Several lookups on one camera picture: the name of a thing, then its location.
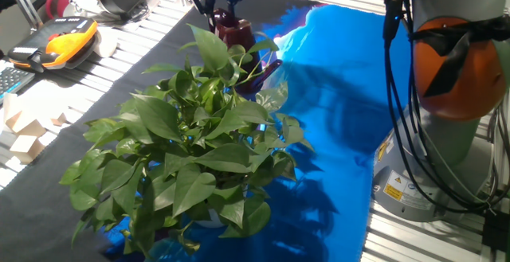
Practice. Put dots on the orange black teach pendant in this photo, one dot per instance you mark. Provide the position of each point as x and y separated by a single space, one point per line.
67 43

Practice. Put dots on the blue and grey printed cloth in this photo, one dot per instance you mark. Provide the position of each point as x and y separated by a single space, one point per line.
338 95

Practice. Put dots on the wooden wedge block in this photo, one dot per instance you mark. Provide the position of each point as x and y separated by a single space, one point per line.
26 126

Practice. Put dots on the red plastic object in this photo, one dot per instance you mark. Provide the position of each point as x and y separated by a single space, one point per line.
57 1

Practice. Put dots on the white plant pot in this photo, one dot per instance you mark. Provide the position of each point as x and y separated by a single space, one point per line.
211 220

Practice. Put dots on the dark red watering can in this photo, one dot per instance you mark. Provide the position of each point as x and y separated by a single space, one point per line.
239 35

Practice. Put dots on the black connector box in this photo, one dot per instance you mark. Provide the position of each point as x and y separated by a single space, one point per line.
496 230

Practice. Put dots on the wooden cube block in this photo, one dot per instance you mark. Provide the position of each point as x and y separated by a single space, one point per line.
26 149

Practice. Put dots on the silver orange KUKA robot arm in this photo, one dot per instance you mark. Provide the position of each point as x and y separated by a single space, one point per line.
446 142

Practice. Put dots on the black computer keyboard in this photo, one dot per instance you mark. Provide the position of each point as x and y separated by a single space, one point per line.
14 80

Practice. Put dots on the small wooden block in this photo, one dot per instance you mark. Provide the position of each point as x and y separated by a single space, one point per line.
60 120

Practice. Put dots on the green pothos plant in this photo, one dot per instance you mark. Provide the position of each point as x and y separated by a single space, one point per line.
191 186

